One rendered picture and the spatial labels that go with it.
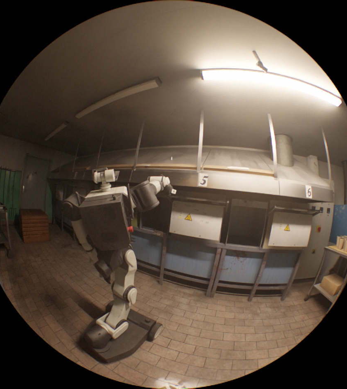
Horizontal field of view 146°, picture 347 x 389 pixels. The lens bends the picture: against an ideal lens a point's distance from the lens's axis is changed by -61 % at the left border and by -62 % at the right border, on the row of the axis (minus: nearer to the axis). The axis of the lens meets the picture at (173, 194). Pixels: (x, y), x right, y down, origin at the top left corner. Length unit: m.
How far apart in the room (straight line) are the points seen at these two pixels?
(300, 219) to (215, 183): 1.17
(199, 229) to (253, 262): 0.90
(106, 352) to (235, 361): 1.06
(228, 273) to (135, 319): 1.28
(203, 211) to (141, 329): 1.40
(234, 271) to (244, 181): 1.19
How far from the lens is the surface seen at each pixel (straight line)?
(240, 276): 2.03
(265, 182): 1.47
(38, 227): 3.61
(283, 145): 2.29
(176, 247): 1.93
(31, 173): 5.08
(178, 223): 1.65
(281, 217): 1.73
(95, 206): 0.60
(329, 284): 2.49
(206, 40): 1.22
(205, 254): 1.87
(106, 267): 0.85
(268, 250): 1.90
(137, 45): 1.31
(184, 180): 1.44
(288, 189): 1.57
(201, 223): 1.58
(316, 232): 2.93
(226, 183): 1.39
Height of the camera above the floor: 1.36
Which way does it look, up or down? 1 degrees up
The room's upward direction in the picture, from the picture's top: 6 degrees clockwise
